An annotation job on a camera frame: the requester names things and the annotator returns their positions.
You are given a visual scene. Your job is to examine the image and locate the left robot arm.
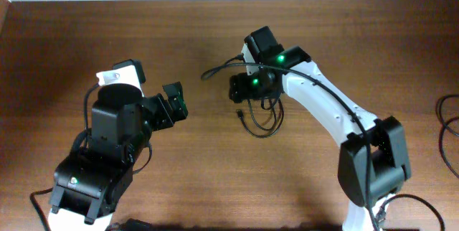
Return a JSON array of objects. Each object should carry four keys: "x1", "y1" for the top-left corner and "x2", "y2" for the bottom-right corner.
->
[{"x1": 48, "y1": 82, "x2": 188, "y2": 230}]

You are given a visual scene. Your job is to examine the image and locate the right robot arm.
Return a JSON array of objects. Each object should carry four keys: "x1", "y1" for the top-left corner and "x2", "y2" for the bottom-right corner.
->
[{"x1": 229, "y1": 27, "x2": 412, "y2": 230}]

